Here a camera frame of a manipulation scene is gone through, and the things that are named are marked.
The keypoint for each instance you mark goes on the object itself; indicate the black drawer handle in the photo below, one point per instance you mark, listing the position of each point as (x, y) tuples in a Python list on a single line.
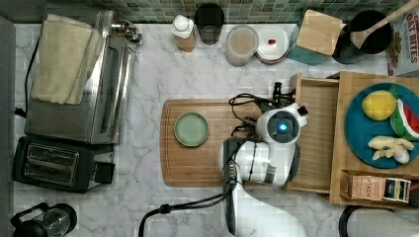
[(280, 98)]

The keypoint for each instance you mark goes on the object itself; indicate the wooden drawer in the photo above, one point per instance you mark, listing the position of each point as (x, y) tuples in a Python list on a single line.
[(316, 141)]

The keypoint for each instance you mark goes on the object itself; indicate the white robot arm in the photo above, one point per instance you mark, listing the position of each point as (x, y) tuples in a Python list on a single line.
[(268, 160)]

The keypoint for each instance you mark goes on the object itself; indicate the wooden drawer cabinet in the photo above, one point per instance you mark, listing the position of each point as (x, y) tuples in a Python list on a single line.
[(345, 160)]

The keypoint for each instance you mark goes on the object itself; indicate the green ceramic plate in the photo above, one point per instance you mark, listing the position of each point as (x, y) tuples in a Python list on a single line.
[(191, 129)]

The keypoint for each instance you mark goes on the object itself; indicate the clear jar with lid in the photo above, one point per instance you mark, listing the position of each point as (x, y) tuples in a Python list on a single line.
[(241, 44)]

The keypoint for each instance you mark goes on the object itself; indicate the white-capped spice bottle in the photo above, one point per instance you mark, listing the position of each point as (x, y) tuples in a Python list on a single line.
[(182, 30)]

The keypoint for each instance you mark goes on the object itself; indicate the white lidded bowl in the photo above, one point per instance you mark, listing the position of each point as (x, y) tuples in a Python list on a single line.
[(273, 45)]

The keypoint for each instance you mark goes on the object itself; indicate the black cup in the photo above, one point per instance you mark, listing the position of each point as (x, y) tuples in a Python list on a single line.
[(209, 19)]

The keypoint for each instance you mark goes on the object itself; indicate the stainless toaster oven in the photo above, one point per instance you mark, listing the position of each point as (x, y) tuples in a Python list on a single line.
[(99, 118)]

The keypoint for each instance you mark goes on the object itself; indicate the teal canister wooden lid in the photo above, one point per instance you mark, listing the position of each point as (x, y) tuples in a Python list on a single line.
[(314, 38)]

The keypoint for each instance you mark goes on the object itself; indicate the black slot toaster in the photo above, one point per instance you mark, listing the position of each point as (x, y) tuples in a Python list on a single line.
[(62, 165)]

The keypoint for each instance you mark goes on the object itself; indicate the teal blue plate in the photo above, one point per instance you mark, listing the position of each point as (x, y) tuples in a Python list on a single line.
[(360, 129)]

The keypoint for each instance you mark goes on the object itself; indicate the beige folded towel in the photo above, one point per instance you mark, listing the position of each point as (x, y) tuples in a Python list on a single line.
[(68, 53)]

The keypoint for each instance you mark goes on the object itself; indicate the wooden spoon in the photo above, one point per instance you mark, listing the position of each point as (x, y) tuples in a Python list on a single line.
[(358, 38)]

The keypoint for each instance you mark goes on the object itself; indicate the yellow toy lemon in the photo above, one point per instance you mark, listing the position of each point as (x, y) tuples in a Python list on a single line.
[(379, 105)]

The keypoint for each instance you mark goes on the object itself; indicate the pink tea box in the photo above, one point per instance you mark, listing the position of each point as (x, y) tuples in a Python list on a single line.
[(362, 187)]

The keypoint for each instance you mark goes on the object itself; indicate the toy banana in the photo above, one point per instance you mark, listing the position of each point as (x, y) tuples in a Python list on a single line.
[(390, 147)]

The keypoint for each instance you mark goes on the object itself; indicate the black coffee pot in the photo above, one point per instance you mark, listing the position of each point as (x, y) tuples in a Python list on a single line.
[(54, 221)]

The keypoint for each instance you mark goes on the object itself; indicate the toy watermelon slice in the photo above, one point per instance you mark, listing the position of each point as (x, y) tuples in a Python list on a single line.
[(404, 122)]

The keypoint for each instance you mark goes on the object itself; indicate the black tea packet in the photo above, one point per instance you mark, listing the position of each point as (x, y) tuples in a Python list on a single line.
[(397, 190)]

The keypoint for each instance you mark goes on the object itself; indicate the oat bites cereal box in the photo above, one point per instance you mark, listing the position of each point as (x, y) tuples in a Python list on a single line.
[(403, 52)]

